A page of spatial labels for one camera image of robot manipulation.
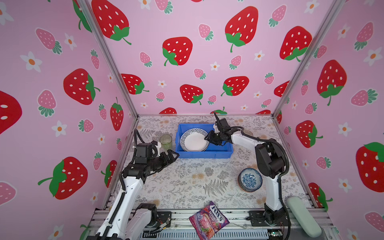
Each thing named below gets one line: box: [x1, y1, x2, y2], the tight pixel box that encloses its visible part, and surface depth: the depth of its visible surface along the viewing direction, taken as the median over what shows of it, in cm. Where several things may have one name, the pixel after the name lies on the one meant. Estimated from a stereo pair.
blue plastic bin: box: [175, 123, 234, 159], surface depth 99 cm
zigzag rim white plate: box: [180, 128, 210, 152], surface depth 106 cm
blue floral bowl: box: [237, 168, 263, 193], surface depth 80 cm
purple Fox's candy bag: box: [189, 200, 230, 240], surface depth 73 cm
